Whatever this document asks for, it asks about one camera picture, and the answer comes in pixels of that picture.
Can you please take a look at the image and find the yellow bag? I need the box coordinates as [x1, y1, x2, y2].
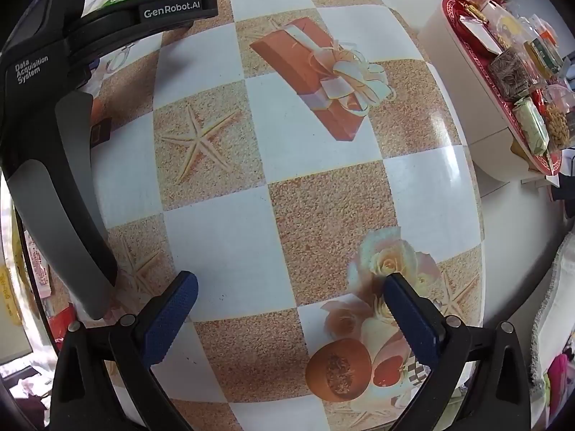
[0, 215, 24, 329]

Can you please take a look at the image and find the white flat packet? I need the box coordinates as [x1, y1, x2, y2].
[458, 15, 504, 57]

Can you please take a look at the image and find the white and pink packet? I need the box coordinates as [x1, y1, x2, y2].
[24, 231, 53, 300]

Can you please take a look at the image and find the red patterned tray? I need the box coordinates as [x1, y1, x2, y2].
[441, 0, 565, 177]

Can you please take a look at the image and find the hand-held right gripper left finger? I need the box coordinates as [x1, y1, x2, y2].
[49, 271, 199, 431]

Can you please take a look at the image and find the white side table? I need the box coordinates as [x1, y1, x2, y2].
[417, 6, 562, 186]

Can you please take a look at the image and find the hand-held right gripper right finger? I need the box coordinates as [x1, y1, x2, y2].
[383, 272, 533, 431]

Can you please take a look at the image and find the clear peanut bag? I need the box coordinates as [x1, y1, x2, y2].
[541, 102, 572, 150]

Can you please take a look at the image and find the green boxed snack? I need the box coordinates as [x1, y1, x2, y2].
[525, 38, 563, 78]

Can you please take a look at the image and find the pale green snack packet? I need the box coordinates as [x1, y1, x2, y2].
[513, 97, 550, 156]

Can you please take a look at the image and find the brown seed packet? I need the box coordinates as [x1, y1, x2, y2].
[488, 48, 542, 102]

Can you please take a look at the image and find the white lace-edged cushion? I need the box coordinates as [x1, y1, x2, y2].
[530, 232, 575, 383]

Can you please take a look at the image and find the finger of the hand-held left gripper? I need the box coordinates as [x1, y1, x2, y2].
[67, 0, 220, 87]

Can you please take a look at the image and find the pink cloth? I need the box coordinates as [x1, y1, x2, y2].
[545, 354, 572, 414]

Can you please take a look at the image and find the checkered printed tablecloth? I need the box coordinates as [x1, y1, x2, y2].
[15, 0, 487, 431]

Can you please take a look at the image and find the yellow snack packet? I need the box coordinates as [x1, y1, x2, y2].
[494, 11, 526, 48]

